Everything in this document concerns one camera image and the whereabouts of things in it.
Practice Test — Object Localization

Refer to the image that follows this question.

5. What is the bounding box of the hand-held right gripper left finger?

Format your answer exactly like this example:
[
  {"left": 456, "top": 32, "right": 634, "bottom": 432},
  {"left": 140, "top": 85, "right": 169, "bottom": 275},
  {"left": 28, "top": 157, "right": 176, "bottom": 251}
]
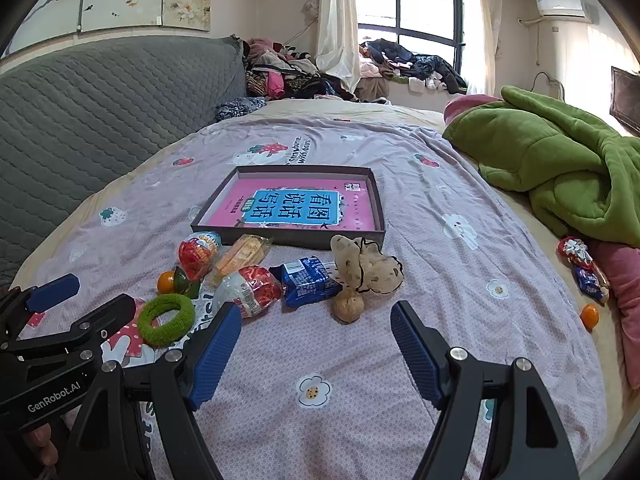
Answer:
[{"left": 60, "top": 302, "right": 243, "bottom": 480}]

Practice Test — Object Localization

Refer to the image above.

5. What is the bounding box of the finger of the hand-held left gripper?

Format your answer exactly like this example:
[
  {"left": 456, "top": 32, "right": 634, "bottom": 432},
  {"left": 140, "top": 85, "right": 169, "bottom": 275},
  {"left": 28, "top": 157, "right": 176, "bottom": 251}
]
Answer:
[
  {"left": 10, "top": 293, "right": 137, "bottom": 361},
  {"left": 0, "top": 273, "right": 81, "bottom": 346}
]

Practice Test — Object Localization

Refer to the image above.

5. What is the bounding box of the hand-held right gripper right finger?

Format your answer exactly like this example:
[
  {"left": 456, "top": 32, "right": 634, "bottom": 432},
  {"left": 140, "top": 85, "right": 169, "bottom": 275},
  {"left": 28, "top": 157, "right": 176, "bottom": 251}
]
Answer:
[{"left": 390, "top": 300, "right": 581, "bottom": 480}]

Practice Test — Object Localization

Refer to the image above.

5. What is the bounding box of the green fuzzy hair scrunchie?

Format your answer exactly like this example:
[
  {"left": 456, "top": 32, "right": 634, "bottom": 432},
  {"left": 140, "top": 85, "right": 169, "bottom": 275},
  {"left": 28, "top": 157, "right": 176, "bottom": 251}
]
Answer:
[{"left": 137, "top": 292, "right": 197, "bottom": 347}]

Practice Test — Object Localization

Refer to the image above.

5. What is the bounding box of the plastic egg toy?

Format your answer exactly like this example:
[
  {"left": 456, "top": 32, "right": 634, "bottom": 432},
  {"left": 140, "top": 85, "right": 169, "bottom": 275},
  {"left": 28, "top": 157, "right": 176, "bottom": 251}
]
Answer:
[{"left": 212, "top": 265, "right": 283, "bottom": 318}]

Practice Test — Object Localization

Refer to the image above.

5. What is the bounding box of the walnut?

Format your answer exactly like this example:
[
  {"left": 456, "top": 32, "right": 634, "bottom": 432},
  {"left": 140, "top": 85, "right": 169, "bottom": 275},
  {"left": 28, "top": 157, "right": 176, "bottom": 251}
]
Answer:
[{"left": 333, "top": 290, "right": 365, "bottom": 323}]

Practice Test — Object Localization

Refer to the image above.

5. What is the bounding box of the beige plush toy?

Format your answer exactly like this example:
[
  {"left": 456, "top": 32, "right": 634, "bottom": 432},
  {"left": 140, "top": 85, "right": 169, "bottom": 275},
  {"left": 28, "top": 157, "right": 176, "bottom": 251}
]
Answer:
[{"left": 330, "top": 234, "right": 405, "bottom": 295}]

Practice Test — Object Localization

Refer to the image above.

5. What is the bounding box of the red blue toy egg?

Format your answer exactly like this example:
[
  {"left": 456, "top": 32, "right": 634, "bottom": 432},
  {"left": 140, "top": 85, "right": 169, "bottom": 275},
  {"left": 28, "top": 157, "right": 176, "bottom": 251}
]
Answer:
[{"left": 179, "top": 231, "right": 222, "bottom": 282}]

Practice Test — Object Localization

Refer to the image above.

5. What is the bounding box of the blue snack packet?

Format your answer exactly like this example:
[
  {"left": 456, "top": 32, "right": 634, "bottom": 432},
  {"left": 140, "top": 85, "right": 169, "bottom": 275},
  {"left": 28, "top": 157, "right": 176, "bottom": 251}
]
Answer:
[{"left": 269, "top": 256, "right": 343, "bottom": 308}]

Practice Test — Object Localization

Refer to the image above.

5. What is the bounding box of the dark shallow cardboard box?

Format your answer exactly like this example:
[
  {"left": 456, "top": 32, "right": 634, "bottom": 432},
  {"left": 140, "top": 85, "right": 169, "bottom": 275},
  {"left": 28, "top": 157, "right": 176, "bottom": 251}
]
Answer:
[{"left": 190, "top": 164, "right": 387, "bottom": 251}]

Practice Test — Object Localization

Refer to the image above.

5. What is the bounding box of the person's left hand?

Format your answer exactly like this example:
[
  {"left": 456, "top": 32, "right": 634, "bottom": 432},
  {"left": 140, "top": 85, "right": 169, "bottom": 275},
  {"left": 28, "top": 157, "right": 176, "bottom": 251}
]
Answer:
[{"left": 22, "top": 422, "right": 66, "bottom": 480}]

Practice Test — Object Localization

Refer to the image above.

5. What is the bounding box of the purple strawberry print bedsheet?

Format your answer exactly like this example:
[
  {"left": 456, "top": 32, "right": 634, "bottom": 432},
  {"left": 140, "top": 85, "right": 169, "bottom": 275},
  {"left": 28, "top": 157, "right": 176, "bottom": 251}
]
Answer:
[{"left": 10, "top": 115, "right": 608, "bottom": 480}]

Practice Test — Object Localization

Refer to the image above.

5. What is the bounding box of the dark green leaf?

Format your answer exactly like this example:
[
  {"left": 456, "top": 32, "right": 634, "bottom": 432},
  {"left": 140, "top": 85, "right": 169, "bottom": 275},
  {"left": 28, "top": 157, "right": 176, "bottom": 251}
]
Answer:
[{"left": 172, "top": 266, "right": 202, "bottom": 298}]

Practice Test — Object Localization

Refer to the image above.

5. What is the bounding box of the clear orange snack packet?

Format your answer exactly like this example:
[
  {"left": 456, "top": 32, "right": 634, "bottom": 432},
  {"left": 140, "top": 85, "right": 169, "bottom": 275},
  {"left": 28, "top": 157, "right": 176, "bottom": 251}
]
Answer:
[{"left": 206, "top": 234, "right": 272, "bottom": 286}]

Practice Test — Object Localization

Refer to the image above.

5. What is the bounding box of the pink blue workbook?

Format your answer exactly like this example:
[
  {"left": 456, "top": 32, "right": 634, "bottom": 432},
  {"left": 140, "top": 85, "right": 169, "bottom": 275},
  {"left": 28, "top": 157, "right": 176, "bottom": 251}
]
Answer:
[{"left": 216, "top": 177, "right": 377, "bottom": 231}]

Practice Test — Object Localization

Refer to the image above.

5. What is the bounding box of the grey quilted headboard cover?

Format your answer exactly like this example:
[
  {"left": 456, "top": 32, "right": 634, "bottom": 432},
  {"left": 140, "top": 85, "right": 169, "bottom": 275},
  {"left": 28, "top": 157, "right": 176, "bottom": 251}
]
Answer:
[{"left": 0, "top": 35, "right": 248, "bottom": 286}]

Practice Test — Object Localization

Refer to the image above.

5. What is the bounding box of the blue candy packet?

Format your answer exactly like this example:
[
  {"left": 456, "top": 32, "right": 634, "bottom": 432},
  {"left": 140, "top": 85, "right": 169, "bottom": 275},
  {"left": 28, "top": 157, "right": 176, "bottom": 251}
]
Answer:
[{"left": 572, "top": 264, "right": 611, "bottom": 306}]

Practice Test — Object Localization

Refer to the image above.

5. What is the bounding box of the red white candy wrapper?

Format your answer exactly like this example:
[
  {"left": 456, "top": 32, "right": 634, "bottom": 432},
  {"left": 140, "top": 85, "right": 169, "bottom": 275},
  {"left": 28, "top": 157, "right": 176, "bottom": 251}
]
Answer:
[{"left": 557, "top": 236, "right": 593, "bottom": 266}]

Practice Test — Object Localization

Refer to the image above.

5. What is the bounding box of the pink cloth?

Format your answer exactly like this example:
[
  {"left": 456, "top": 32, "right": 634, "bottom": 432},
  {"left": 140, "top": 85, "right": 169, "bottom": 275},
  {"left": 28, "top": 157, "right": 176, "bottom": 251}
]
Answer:
[{"left": 590, "top": 241, "right": 640, "bottom": 391}]

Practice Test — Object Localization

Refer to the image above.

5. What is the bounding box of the green fleece blanket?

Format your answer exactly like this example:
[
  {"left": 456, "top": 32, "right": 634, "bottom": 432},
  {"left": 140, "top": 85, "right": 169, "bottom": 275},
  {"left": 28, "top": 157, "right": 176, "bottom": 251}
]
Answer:
[{"left": 442, "top": 85, "right": 640, "bottom": 248}]

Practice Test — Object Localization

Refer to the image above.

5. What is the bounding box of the dark blue patterned cloth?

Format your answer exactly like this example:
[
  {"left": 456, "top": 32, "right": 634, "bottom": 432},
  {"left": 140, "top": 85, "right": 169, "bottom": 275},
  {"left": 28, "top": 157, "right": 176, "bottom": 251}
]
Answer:
[{"left": 215, "top": 97, "right": 268, "bottom": 122}]

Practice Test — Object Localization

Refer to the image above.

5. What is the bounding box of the pink pillow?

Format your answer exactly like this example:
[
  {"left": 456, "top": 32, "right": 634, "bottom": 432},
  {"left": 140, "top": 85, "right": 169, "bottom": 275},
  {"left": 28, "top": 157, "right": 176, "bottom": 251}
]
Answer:
[{"left": 444, "top": 94, "right": 506, "bottom": 122}]

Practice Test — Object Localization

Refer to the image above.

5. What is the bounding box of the pile of dark clothes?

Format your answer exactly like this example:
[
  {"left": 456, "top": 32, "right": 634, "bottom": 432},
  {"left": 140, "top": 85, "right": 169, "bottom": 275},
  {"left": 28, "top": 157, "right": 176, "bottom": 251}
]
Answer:
[{"left": 360, "top": 39, "right": 468, "bottom": 95}]

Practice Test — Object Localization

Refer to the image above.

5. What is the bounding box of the pile of mixed clothes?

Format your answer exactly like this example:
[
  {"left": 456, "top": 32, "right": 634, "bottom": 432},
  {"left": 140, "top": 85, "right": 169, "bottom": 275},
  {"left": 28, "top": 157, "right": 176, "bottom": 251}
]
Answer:
[{"left": 242, "top": 37, "right": 391, "bottom": 103}]

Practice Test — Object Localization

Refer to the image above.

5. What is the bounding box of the dark framed screen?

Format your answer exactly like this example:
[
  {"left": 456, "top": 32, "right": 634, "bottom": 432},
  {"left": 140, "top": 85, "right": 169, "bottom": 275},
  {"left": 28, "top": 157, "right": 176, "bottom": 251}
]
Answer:
[{"left": 611, "top": 66, "right": 640, "bottom": 136}]

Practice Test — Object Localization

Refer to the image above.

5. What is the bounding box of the cream curtain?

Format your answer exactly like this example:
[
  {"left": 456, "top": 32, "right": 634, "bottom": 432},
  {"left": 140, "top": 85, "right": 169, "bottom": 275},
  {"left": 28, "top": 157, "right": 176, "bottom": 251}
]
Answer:
[
  {"left": 302, "top": 0, "right": 362, "bottom": 86},
  {"left": 460, "top": 0, "right": 503, "bottom": 96}
]

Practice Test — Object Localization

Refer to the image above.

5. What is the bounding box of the black framed window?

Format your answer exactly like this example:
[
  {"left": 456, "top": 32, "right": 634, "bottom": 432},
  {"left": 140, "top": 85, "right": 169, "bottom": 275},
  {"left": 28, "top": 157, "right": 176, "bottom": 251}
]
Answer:
[{"left": 352, "top": 0, "right": 463, "bottom": 68}]

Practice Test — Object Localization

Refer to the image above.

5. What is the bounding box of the white air conditioner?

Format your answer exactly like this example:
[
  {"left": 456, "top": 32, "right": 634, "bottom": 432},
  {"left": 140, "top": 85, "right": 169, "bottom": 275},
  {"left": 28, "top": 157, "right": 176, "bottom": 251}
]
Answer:
[{"left": 536, "top": 0, "right": 586, "bottom": 18}]

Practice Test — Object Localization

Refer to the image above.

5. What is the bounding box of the white cable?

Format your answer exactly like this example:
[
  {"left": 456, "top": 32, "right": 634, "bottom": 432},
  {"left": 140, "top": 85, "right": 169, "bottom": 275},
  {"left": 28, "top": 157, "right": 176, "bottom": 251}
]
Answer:
[{"left": 531, "top": 70, "right": 566, "bottom": 100}]

